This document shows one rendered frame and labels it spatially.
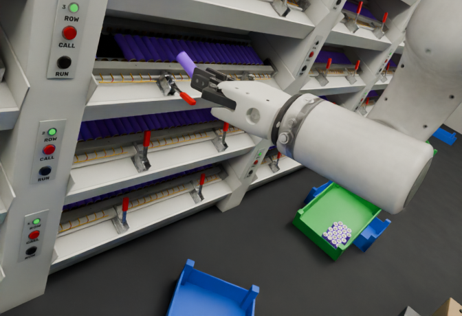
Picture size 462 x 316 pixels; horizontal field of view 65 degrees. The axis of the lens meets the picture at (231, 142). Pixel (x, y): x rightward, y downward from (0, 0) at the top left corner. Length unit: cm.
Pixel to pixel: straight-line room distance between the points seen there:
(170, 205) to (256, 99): 65
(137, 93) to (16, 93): 21
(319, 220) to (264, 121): 103
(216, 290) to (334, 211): 65
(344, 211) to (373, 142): 112
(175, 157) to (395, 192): 60
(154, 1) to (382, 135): 39
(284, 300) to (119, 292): 46
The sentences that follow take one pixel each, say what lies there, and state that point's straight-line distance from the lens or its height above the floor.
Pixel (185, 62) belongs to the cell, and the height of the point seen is 60.
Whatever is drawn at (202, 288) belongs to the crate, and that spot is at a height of 0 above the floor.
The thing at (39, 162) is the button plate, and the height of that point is 38.
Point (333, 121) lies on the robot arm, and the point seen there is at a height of 66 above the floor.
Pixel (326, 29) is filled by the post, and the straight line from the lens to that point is 107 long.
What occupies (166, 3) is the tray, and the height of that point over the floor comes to 66.
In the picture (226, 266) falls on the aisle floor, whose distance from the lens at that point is 112.
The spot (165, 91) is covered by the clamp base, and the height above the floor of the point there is 49.
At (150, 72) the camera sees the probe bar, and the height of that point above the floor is 52.
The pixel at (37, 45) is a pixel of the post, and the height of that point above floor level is 58.
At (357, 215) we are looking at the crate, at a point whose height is 9.
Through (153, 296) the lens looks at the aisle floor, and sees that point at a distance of 98.
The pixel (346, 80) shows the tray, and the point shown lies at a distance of 154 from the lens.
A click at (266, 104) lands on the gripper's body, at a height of 63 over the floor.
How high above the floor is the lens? 78
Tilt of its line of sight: 27 degrees down
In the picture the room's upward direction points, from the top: 25 degrees clockwise
